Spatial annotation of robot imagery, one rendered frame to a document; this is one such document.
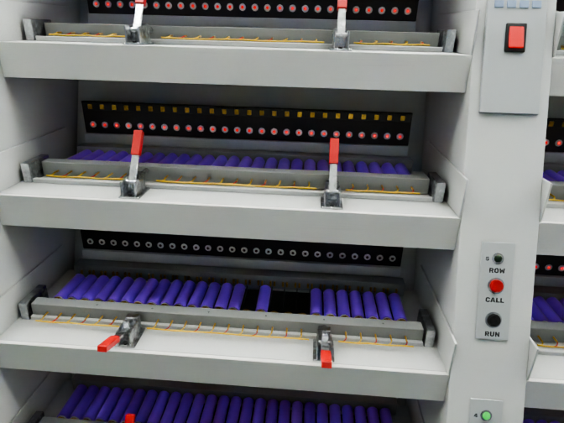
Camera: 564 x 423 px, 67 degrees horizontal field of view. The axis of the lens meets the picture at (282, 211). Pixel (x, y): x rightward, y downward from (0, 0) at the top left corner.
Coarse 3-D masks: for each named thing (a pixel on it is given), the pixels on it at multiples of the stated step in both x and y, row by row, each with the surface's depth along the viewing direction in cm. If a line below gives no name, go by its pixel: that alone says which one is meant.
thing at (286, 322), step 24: (48, 312) 61; (72, 312) 61; (96, 312) 61; (120, 312) 60; (144, 312) 60; (168, 312) 60; (192, 312) 60; (216, 312) 60; (240, 312) 60; (264, 312) 61; (264, 336) 58; (360, 336) 58; (384, 336) 59; (408, 336) 58
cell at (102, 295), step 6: (114, 276) 69; (108, 282) 67; (114, 282) 68; (120, 282) 69; (102, 288) 66; (108, 288) 66; (114, 288) 67; (102, 294) 64; (108, 294) 65; (102, 300) 64
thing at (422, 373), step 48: (48, 288) 69; (0, 336) 58; (48, 336) 58; (96, 336) 59; (144, 336) 59; (192, 336) 59; (240, 336) 59; (432, 336) 57; (240, 384) 57; (288, 384) 56; (336, 384) 56; (384, 384) 55; (432, 384) 54
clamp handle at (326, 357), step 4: (324, 336) 55; (324, 340) 55; (324, 344) 55; (324, 348) 53; (328, 348) 53; (324, 352) 51; (328, 352) 51; (324, 356) 50; (328, 356) 50; (324, 360) 49; (328, 360) 49; (324, 364) 49; (328, 364) 49
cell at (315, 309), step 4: (316, 288) 67; (312, 292) 67; (316, 292) 66; (320, 292) 67; (312, 296) 66; (316, 296) 65; (320, 296) 66; (312, 300) 64; (316, 300) 64; (320, 300) 64; (312, 304) 64; (316, 304) 63; (320, 304) 64; (312, 308) 63; (316, 308) 62; (320, 308) 63; (312, 312) 62; (316, 312) 62; (320, 312) 62
